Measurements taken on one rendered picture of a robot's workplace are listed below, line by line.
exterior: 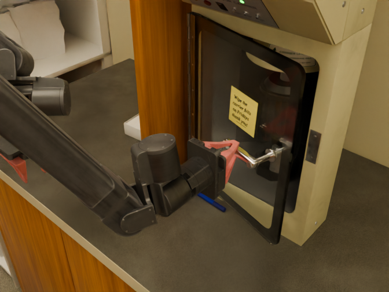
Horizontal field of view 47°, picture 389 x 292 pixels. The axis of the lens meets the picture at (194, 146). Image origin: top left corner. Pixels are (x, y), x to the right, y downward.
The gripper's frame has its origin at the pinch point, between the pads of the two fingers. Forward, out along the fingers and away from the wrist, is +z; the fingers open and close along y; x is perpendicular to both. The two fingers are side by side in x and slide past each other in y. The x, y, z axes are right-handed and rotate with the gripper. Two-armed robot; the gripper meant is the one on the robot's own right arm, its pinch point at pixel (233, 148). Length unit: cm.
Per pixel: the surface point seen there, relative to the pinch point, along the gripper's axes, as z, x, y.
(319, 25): 3.5, -11.5, 25.2
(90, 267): -17, 30, -43
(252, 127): 4.0, -1.0, 2.9
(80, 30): 52, 124, -24
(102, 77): 31, 83, -26
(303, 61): 14.4, -4.1, 13.5
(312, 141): 10.0, -10.5, 1.2
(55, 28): 35, 115, -16
